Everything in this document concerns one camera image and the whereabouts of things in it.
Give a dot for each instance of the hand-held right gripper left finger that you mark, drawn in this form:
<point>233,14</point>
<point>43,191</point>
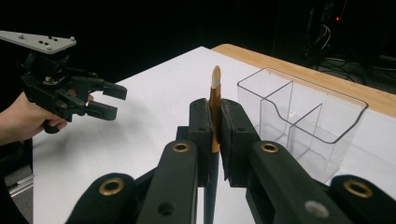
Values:
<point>201,130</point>

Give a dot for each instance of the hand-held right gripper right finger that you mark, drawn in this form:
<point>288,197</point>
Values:
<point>235,133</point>

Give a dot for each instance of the thin wooden stick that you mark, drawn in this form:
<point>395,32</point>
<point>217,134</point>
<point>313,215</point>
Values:
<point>215,96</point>

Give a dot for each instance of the clear acrylic organizer box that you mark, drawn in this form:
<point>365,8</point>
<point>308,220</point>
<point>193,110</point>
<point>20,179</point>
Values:
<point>311,124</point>

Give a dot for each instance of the white table board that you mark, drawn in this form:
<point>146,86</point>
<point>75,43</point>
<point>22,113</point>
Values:
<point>140,130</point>

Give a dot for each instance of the black computer tower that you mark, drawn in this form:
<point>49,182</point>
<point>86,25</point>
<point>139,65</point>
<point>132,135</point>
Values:
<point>323,28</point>

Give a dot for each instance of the aluminium floor rail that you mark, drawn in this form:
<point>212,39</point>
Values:
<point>20,185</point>

